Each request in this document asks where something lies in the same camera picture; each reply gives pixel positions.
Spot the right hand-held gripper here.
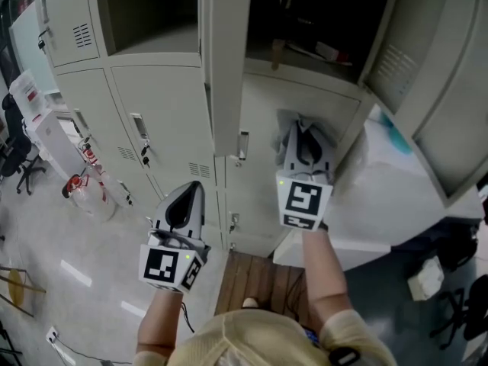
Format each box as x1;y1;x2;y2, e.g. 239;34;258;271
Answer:
276;124;336;232

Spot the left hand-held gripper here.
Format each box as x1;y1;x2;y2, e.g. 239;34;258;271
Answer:
139;181;211;294

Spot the beige metal locker door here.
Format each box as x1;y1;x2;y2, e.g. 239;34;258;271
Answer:
224;70;363;201

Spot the person's right forearm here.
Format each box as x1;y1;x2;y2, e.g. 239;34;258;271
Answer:
300;229;354;333

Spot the person's left forearm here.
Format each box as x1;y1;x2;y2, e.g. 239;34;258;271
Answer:
136;287;184;358

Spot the grey metal locker cabinet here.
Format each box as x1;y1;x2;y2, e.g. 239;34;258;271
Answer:
34;0;488;257

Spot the teal plastic container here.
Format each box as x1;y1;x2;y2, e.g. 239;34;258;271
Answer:
379;111;413;156

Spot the clear water jug red cap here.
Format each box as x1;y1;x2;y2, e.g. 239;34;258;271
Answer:
82;143;111;190
62;173;115;223

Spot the brown wooden slat platform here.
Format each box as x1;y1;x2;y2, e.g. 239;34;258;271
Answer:
213;252;312;319

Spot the red and white box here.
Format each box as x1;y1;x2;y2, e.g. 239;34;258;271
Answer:
315;40;354;67

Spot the low white foam box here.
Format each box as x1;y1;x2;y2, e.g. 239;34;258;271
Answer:
272;229;393;272

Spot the person's cream sweater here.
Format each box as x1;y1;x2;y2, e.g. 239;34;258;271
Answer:
131;309;388;366

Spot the white water dispenser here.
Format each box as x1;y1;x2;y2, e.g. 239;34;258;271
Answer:
24;107;87;181

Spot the black bag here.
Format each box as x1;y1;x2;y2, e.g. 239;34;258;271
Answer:
430;226;480;272

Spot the yellow round stool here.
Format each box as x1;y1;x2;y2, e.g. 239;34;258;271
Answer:
0;265;47;318

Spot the black office chair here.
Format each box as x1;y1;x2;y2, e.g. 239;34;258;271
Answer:
0;92;47;196
429;278;488;350

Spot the clear dispenser water bottle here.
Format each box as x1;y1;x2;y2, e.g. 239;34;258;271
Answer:
8;69;49;124

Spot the black wrist device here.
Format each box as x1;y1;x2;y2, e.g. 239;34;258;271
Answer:
328;347;362;366

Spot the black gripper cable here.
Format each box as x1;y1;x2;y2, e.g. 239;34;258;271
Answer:
178;301;195;333

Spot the wooden handled tool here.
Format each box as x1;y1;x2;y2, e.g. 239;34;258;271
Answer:
270;38;286;72

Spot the black floor cable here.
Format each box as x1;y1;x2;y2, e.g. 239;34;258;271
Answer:
51;333;100;361

